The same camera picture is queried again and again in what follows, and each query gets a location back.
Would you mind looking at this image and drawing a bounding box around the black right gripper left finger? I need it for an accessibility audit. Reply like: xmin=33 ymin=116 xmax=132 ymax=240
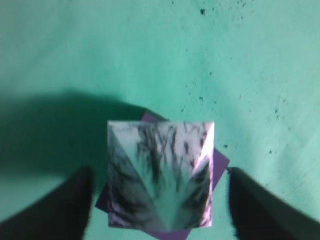
xmin=0 ymin=166 xmax=94 ymax=240

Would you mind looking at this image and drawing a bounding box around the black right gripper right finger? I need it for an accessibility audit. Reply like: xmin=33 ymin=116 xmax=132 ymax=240
xmin=227 ymin=167 xmax=320 ymax=240

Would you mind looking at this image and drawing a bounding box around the white purple marbled square pyramid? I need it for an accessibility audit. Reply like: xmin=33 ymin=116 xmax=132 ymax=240
xmin=107 ymin=120 xmax=215 ymax=232

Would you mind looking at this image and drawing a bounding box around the dark purple cube block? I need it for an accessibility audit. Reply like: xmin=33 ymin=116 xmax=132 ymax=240
xmin=95 ymin=110 xmax=230 ymax=240

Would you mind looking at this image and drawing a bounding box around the green table cloth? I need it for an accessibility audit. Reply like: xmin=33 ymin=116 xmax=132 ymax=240
xmin=0 ymin=0 xmax=320 ymax=240

